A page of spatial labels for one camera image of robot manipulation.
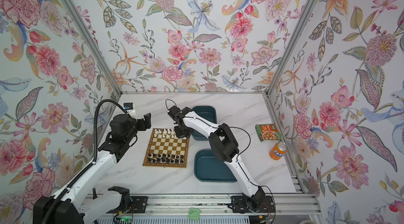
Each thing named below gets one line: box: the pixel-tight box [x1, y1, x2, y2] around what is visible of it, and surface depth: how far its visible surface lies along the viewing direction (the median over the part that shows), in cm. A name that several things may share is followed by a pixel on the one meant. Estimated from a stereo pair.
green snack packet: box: [255, 123, 282, 142], surface depth 102 cm
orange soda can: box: [269, 141, 288, 161], surface depth 84 cm
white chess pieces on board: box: [153, 128, 178, 139], surface depth 98 cm
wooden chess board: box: [142, 128, 190, 168], surface depth 92 cm
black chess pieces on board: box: [147, 153, 185, 164], surface depth 88 cm
